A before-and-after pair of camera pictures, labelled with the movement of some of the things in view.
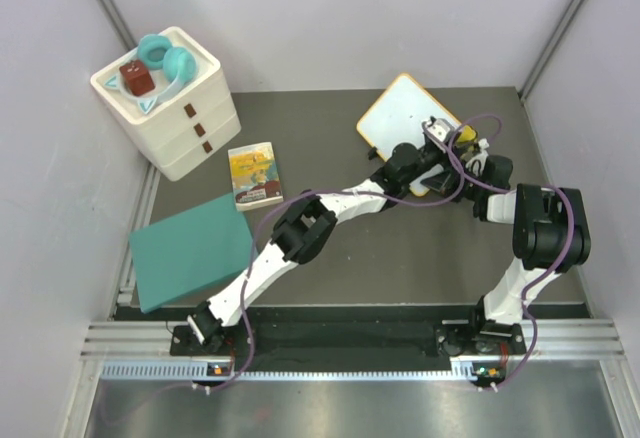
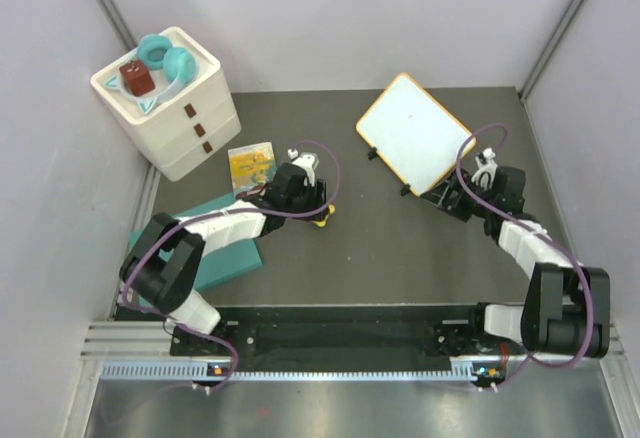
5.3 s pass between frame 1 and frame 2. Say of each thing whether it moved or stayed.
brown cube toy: stayed
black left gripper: moved
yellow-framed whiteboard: stayed
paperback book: stayed
